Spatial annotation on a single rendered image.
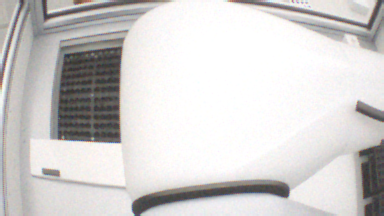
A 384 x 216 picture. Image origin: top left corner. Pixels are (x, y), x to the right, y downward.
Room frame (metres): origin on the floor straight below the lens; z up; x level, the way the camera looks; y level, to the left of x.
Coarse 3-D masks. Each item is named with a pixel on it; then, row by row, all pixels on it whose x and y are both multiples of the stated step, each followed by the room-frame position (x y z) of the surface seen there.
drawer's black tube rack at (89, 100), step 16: (80, 64) 0.51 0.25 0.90; (96, 64) 0.52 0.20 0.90; (112, 64) 0.54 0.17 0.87; (64, 80) 0.47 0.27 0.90; (80, 80) 0.47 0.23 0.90; (96, 80) 0.48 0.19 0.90; (112, 80) 0.49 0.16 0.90; (64, 96) 0.43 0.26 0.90; (80, 96) 0.44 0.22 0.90; (96, 96) 0.45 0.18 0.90; (112, 96) 0.45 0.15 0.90; (64, 112) 0.39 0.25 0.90; (80, 112) 0.40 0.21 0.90; (96, 112) 0.41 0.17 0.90; (112, 112) 0.42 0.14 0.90; (64, 128) 0.36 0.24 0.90; (80, 128) 0.37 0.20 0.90; (96, 128) 0.39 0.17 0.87; (112, 128) 0.39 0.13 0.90
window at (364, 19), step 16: (48, 0) 0.57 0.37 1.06; (64, 0) 0.59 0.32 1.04; (80, 0) 0.60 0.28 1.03; (96, 0) 0.61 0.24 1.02; (112, 0) 0.62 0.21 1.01; (128, 0) 0.63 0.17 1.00; (256, 0) 0.69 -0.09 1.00; (272, 0) 0.70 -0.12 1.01; (288, 0) 0.71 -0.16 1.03; (304, 0) 0.72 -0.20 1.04; (320, 0) 0.73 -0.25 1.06; (336, 0) 0.75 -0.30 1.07; (352, 0) 0.76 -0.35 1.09; (368, 0) 0.77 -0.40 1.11; (336, 16) 0.75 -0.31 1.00; (352, 16) 0.76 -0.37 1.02; (368, 16) 0.78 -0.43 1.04
